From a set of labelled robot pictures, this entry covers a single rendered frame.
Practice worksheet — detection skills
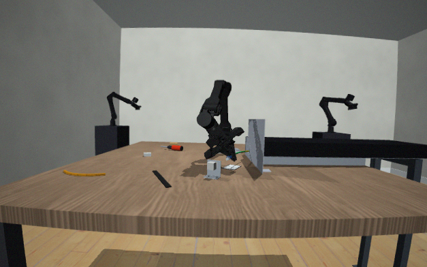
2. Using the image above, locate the orange-handled screwdriver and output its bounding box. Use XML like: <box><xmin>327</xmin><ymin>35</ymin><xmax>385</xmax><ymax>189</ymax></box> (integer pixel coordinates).
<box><xmin>161</xmin><ymin>145</ymin><xmax>183</xmax><ymax>151</ymax></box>

